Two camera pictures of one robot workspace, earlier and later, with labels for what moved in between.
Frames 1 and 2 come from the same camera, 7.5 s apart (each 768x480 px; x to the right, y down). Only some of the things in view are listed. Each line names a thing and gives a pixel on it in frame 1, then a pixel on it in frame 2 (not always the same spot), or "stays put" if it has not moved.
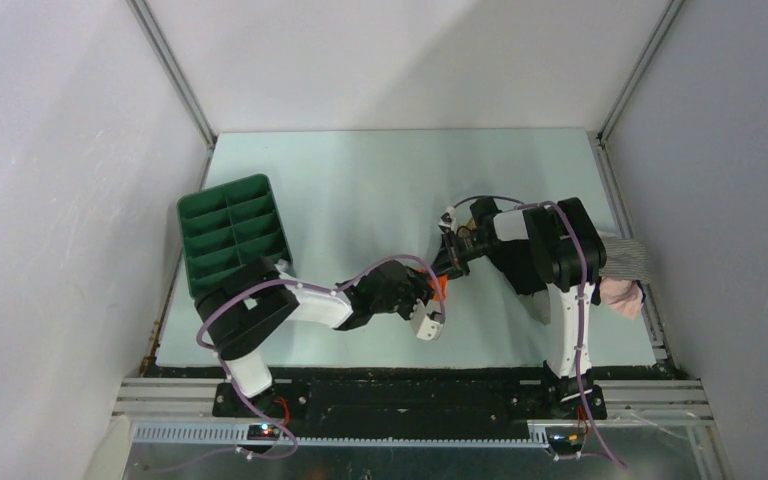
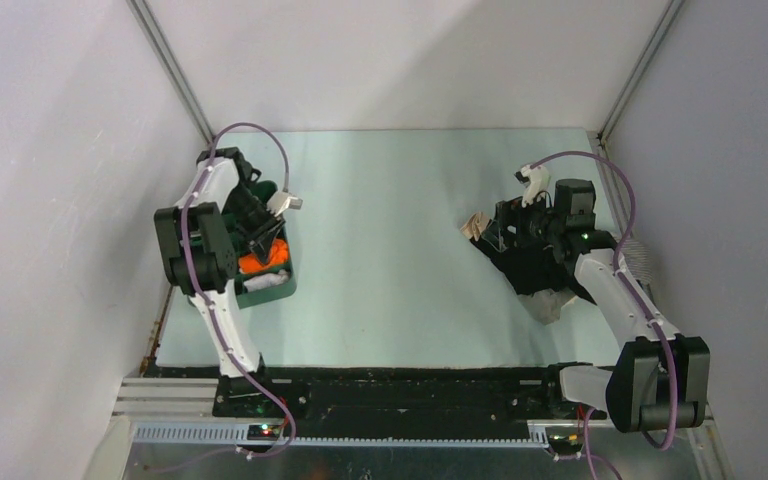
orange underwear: x=443 y=283 to x=279 y=257
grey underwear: x=538 y=304 stays put
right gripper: x=449 y=259 to x=510 y=213
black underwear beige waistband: x=515 y=260 stays put
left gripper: x=419 y=289 to x=260 y=238
